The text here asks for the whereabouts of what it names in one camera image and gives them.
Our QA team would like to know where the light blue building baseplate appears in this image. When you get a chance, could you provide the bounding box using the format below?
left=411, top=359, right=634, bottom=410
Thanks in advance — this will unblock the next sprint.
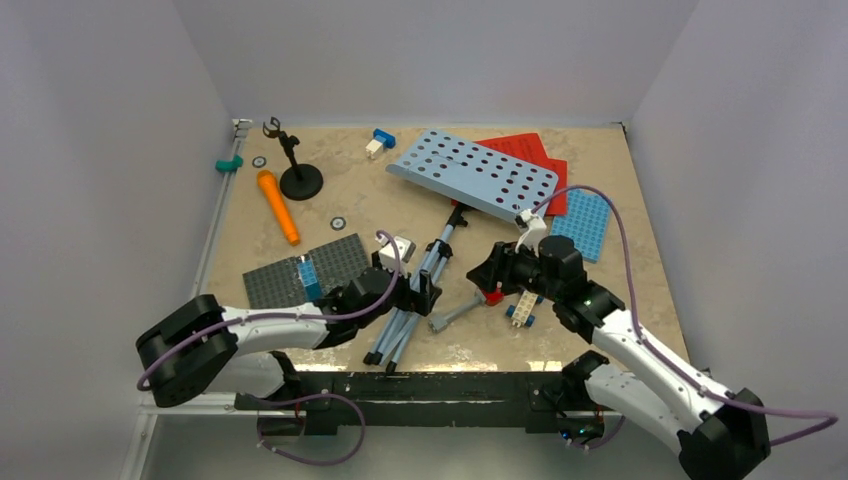
left=550, top=189, right=610, bottom=263

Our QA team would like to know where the blue building brick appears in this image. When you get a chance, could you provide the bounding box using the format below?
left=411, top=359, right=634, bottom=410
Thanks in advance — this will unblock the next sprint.
left=297, top=259, right=323, bottom=302

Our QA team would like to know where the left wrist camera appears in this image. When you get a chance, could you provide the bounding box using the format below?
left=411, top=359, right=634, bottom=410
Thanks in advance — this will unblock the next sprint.
left=372, top=234, right=417, bottom=275

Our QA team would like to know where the light blue music stand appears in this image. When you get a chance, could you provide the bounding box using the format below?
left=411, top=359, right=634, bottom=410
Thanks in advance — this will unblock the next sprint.
left=362, top=129, right=561, bottom=374

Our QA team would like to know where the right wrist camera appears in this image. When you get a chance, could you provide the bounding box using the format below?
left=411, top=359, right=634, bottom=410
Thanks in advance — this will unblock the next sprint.
left=515, top=209, right=547, bottom=252

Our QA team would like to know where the orange toy microphone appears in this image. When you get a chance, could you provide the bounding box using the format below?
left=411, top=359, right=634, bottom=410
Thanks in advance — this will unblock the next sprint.
left=257, top=170, right=301, bottom=246

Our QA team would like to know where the dark grey building baseplate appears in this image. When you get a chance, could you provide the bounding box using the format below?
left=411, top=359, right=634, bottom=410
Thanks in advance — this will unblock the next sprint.
left=243, top=234, right=370, bottom=309

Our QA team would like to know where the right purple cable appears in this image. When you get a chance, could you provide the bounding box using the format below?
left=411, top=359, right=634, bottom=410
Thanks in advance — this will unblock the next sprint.
left=529, top=184, right=840, bottom=452

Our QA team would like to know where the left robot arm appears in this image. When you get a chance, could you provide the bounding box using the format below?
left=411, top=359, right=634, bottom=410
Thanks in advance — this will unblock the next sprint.
left=135, top=267, right=442, bottom=408

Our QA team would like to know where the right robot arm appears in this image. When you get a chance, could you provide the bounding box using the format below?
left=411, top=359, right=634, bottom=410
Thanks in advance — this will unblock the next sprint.
left=466, top=236, right=771, bottom=479

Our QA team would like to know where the white blue toy car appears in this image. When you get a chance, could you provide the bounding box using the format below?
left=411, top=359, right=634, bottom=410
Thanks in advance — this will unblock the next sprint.
left=506, top=291, right=544, bottom=328

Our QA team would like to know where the aluminium side rail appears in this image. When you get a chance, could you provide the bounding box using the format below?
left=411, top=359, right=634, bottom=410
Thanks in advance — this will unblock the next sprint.
left=119, top=119, right=254, bottom=480

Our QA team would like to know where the red grey toy hammer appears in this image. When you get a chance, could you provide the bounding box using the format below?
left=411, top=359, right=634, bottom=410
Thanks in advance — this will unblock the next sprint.
left=428, top=289, right=504, bottom=334

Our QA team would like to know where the teal clamp piece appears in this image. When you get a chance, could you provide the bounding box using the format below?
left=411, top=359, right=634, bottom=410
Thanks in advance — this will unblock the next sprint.
left=215, top=154, right=244, bottom=174

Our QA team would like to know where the black microphone stand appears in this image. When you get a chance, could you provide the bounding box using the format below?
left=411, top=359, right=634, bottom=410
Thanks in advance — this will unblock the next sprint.
left=262, top=116, right=324, bottom=201

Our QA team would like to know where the black table front rail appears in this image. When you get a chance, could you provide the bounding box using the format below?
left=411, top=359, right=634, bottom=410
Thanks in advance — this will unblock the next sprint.
left=234, top=372, right=621, bottom=439

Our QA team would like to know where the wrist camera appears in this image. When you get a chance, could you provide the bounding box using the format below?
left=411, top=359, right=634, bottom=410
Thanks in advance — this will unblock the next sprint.
left=372, top=234, right=417, bottom=275
left=515, top=209, right=547, bottom=252

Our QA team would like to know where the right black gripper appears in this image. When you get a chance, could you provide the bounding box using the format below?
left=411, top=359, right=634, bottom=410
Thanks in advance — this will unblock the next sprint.
left=466, top=238, right=561, bottom=302

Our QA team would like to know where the blue white brick block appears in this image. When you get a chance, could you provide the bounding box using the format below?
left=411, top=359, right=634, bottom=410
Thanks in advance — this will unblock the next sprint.
left=365, top=128, right=396, bottom=159

